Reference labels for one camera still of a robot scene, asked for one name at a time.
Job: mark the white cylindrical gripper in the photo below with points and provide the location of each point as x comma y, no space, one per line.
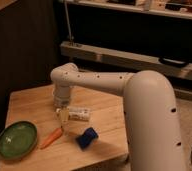
62,97

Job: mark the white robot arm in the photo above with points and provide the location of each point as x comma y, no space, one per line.
150,112

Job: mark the orange carrot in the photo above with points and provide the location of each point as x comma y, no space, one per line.
57,133

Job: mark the blue sponge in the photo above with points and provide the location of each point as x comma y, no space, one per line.
86,138

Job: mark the wooden table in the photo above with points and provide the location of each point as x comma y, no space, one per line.
36,105

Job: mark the green bowl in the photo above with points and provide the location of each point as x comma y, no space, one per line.
17,140

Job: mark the metal pole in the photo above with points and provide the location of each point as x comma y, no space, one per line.
71,39

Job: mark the shelf with clutter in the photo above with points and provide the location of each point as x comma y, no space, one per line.
153,7

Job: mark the grey metal rail beam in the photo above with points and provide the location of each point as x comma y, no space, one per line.
123,59

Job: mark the black handle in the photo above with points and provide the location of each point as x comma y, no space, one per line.
178,64

